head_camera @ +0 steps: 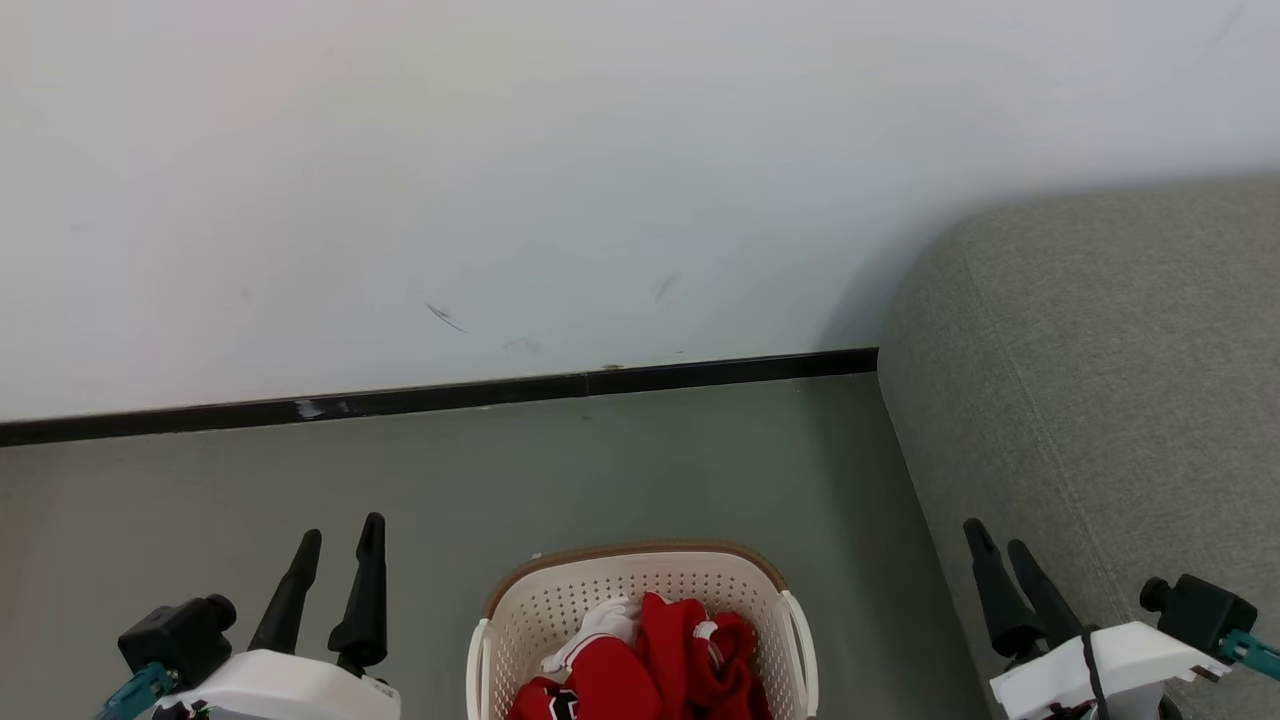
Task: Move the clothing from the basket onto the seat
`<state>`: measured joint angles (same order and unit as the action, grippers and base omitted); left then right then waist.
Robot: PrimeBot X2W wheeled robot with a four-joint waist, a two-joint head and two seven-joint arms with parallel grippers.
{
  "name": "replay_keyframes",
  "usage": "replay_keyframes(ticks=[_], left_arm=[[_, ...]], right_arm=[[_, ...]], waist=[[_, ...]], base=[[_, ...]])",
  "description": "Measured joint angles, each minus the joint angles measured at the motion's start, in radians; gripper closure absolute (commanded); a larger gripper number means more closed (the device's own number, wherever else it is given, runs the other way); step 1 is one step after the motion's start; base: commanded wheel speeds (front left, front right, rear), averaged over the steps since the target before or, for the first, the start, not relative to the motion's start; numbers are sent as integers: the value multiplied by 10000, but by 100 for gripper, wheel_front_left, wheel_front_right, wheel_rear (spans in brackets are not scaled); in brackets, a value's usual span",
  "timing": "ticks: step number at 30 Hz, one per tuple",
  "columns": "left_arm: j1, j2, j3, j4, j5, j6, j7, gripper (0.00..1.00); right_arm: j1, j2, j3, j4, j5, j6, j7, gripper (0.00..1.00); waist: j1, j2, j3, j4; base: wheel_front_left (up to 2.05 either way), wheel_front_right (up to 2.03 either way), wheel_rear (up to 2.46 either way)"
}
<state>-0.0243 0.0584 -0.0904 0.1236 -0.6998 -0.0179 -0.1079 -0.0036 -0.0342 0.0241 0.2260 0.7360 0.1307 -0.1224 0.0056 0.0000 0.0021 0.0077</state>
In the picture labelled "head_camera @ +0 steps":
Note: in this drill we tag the grey fabric sofa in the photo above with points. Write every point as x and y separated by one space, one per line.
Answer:
1100 400

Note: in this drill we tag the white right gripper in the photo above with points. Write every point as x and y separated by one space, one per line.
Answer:
1135 660

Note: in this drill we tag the black baseboard strip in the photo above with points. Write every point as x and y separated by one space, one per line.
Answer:
450 395

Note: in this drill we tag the red jersey with black number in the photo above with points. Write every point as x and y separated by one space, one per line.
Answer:
605 680

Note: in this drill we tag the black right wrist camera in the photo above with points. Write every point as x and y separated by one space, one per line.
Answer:
1200 610

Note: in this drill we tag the cream perforated laundry basket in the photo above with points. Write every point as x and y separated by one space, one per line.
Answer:
560 600

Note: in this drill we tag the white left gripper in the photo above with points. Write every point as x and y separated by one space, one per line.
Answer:
280 692

